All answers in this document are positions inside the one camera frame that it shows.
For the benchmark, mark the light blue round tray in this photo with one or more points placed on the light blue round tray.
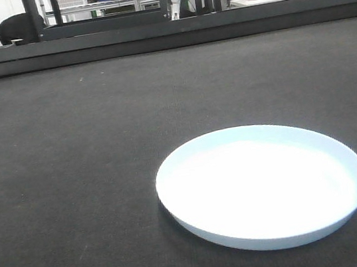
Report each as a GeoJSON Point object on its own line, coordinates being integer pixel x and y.
{"type": "Point", "coordinates": [260, 187]}

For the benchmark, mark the crouching person in black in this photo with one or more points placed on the crouching person in black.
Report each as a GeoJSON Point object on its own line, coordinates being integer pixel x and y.
{"type": "Point", "coordinates": [17, 27]}

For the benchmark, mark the black metal table frame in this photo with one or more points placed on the black metal table frame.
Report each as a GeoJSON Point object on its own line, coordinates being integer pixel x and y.
{"type": "Point", "coordinates": [147, 31]}

